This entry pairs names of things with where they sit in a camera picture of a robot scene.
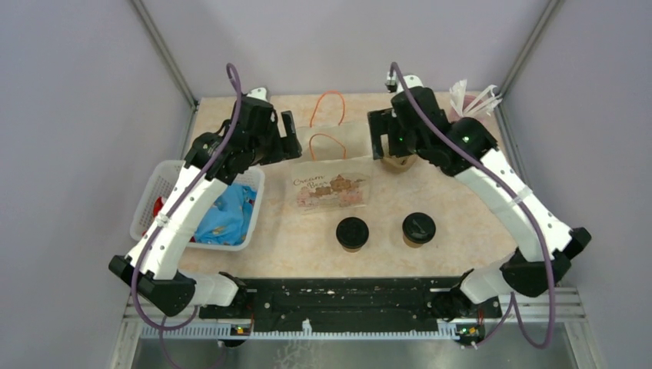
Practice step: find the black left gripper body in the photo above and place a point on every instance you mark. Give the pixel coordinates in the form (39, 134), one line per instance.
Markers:
(270, 147)

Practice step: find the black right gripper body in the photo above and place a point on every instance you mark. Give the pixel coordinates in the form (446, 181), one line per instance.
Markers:
(405, 142)

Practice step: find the paper takeout bag orange handles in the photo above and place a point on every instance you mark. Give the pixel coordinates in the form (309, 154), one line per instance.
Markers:
(334, 171)

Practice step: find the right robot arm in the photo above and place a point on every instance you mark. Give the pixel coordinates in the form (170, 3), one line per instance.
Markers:
(466, 151)

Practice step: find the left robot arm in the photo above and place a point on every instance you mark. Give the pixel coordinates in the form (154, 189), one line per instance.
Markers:
(150, 268)

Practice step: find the brown pulp cup carrier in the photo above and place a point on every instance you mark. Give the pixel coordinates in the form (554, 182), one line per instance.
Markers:
(395, 164)

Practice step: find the pink straw holder cup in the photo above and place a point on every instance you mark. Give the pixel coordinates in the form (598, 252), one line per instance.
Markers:
(460, 106)

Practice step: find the blue snack bag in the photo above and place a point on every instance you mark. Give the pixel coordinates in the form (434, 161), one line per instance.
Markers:
(227, 220)

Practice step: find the white plastic basket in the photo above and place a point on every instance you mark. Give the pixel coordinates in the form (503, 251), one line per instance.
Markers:
(162, 183)

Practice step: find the red snack bag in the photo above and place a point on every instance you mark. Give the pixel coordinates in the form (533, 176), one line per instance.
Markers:
(157, 206)

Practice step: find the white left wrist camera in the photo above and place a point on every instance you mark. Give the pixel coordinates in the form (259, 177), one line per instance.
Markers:
(260, 93)

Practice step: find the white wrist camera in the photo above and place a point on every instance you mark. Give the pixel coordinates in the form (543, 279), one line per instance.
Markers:
(260, 93)
(394, 85)

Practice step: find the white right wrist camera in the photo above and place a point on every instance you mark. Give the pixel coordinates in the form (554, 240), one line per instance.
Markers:
(394, 85)

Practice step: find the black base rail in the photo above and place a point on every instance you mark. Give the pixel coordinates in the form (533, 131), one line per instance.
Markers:
(348, 305)

